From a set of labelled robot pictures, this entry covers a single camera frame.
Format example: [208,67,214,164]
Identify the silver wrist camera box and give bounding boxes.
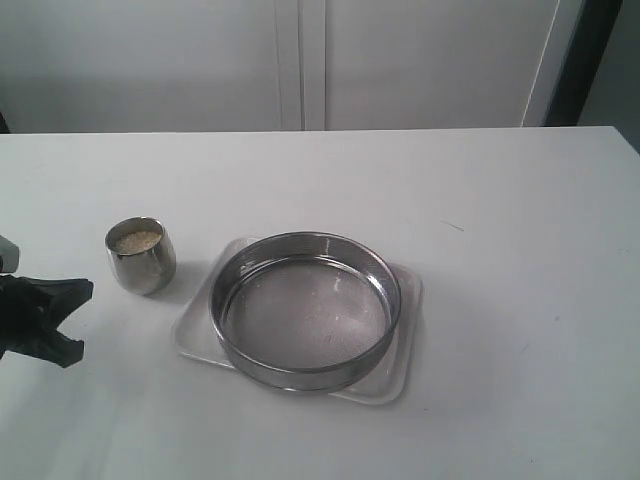
[0,236,20,274]

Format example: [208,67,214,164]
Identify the stainless steel cup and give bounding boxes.
[104,216,177,296]

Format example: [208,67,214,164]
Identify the white cabinet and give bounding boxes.
[1,1,583,133]

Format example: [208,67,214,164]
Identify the round steel mesh sieve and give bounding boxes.
[209,232,402,393]

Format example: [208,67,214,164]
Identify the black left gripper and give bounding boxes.
[1,275,94,368]

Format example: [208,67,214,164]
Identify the white plastic tray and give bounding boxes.
[172,237,424,406]

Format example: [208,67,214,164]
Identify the yellow grain mixture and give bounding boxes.
[114,231,162,255]

